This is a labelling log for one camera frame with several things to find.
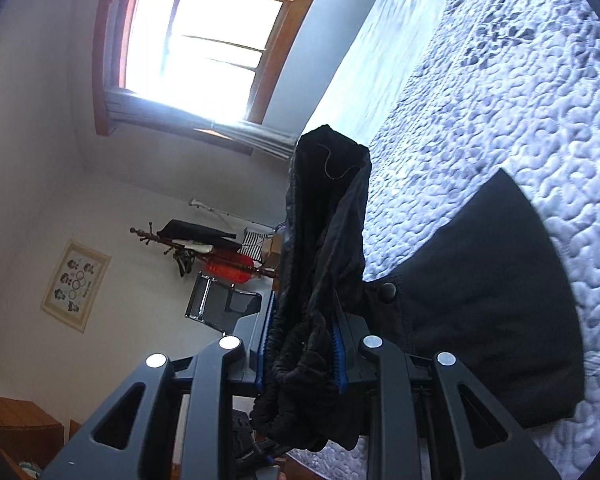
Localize grey window curtain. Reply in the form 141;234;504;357
104;88;298;159

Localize black quilted pants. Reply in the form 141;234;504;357
251;126;585;452

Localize wooden coat rack with clothes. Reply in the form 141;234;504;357
130;219;276;284

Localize framed wall picture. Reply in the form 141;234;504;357
42;240;111;333

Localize white wire rack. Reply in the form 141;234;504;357
188;198;275;262

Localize grey patterned quilted bedspread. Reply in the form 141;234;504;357
289;0;600;480

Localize wooden framed window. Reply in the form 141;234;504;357
92;0;313;136

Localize wooden cabinet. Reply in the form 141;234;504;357
0;396;65;469

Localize black metal frame chair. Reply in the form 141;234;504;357
184;272;262;334

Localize light blue bed sheet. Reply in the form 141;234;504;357
304;0;446;145

